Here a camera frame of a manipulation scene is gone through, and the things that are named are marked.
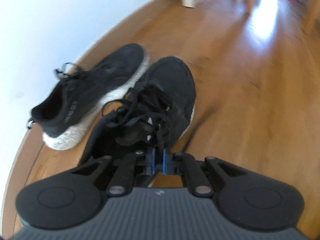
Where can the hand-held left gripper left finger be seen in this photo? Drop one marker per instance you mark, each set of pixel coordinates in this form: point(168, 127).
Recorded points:
point(150, 163)

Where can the black sneaker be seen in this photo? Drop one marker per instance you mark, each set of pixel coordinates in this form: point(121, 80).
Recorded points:
point(82, 100)
point(152, 110)

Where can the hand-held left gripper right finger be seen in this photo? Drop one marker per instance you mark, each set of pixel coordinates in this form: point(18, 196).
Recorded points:
point(165, 163)

